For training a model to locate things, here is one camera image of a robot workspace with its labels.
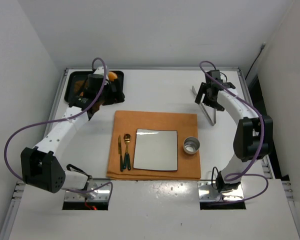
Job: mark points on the round orange bread roll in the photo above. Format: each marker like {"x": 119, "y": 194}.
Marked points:
{"x": 112, "y": 76}

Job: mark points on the brown croissant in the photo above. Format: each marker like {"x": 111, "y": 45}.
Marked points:
{"x": 79, "y": 86}

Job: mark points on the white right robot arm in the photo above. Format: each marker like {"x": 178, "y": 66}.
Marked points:
{"x": 253, "y": 136}

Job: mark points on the gold knife green handle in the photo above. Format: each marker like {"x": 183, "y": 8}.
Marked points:
{"x": 120, "y": 154}

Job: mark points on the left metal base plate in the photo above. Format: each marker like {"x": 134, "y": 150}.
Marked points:
{"x": 99, "y": 191}

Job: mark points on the orange cloth placemat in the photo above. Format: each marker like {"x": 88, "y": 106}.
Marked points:
{"x": 127, "y": 122}

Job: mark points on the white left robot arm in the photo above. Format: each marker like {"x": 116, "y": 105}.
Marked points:
{"x": 85, "y": 94}

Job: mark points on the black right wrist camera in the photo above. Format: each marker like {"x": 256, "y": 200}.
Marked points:
{"x": 215, "y": 74}

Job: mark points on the metal base plate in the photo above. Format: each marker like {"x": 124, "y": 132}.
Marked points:
{"x": 208, "y": 194}
{"x": 99, "y": 191}

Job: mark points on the metal cup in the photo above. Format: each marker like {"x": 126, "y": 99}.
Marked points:
{"x": 191, "y": 145}

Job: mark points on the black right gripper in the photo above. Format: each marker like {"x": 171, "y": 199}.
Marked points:
{"x": 208, "y": 90}

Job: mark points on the white square plate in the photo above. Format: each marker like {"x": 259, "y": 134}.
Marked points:
{"x": 156, "y": 150}

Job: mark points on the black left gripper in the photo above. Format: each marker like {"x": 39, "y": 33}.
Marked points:
{"x": 114, "y": 90}

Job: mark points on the metal serving tongs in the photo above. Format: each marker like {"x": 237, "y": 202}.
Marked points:
{"x": 210, "y": 114}

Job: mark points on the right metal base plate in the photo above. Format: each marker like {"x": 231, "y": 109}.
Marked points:
{"x": 208, "y": 194}

